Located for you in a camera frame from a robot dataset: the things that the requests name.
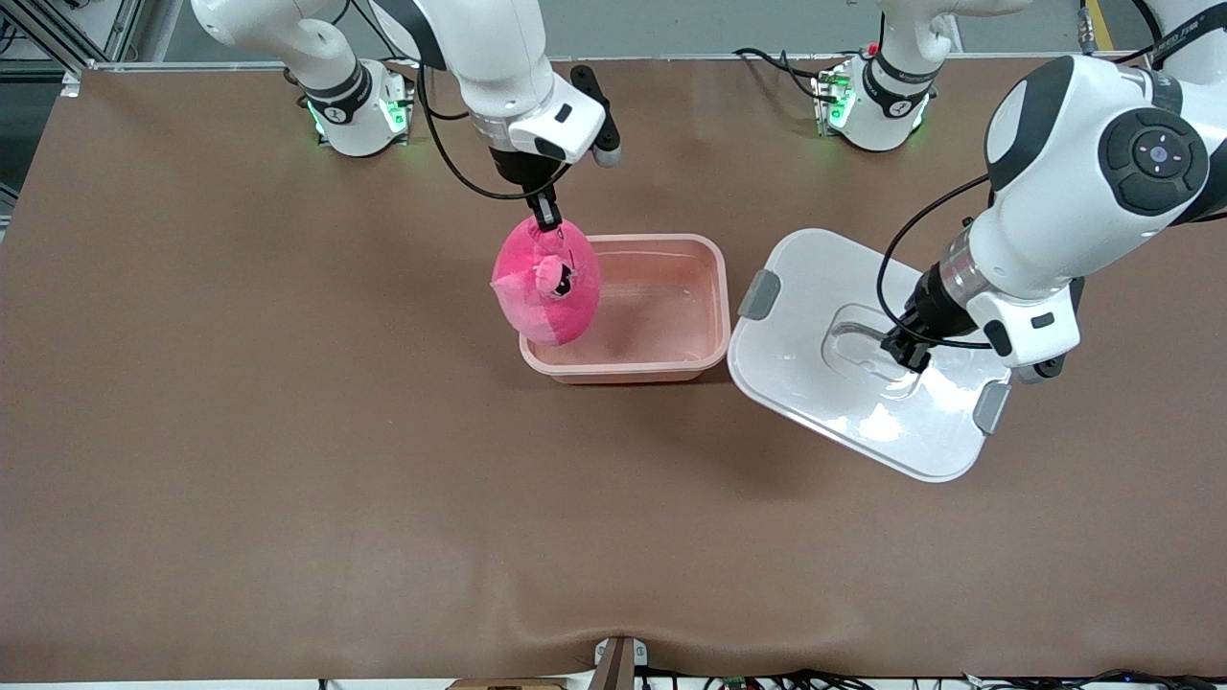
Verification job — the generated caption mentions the pink plush toy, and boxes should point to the pink plush toy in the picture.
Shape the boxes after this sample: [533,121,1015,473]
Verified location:
[491,217,603,347]

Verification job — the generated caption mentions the pink plastic storage box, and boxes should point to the pink plastic storage box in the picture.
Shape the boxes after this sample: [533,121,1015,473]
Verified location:
[519,234,731,386]

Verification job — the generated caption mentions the metal table edge clamp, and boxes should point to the metal table edge clamp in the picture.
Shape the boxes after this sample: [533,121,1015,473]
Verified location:
[590,635,650,690]

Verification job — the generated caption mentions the black left base cable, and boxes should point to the black left base cable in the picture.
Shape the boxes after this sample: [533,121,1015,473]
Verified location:
[733,46,827,102]

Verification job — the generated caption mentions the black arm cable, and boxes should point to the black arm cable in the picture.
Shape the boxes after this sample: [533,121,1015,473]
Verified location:
[876,172,998,351]
[414,57,576,202]

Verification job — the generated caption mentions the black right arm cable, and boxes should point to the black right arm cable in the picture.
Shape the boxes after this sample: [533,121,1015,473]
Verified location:
[414,57,576,202]

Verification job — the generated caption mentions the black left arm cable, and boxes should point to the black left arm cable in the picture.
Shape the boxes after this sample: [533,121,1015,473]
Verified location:
[876,172,998,351]

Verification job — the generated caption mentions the white box lid grey latches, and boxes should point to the white box lid grey latches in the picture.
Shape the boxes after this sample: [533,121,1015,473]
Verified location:
[727,228,1013,483]

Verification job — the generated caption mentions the aluminium frame profile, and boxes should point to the aluminium frame profile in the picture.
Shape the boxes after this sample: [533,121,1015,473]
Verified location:
[0,0,145,73]

